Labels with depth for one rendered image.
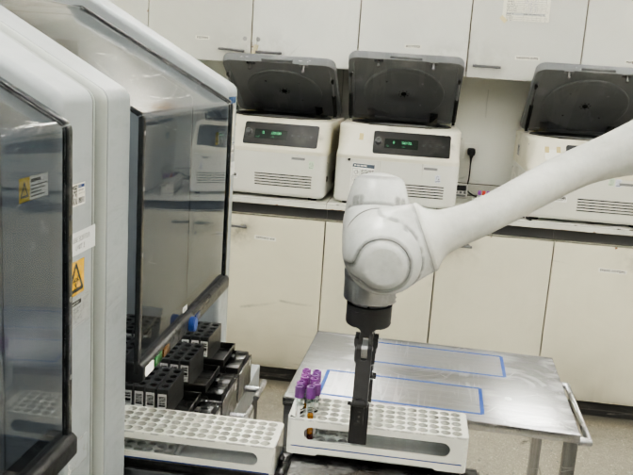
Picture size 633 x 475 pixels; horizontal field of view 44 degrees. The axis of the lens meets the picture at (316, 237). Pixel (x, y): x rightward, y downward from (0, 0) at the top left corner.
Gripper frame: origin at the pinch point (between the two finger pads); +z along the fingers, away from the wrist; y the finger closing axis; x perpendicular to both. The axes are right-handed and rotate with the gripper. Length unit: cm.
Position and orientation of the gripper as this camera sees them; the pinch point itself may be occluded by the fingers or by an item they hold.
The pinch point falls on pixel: (360, 417)
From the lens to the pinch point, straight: 138.0
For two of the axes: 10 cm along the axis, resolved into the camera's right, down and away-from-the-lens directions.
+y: 1.3, -2.0, 9.7
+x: -9.9, -0.9, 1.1
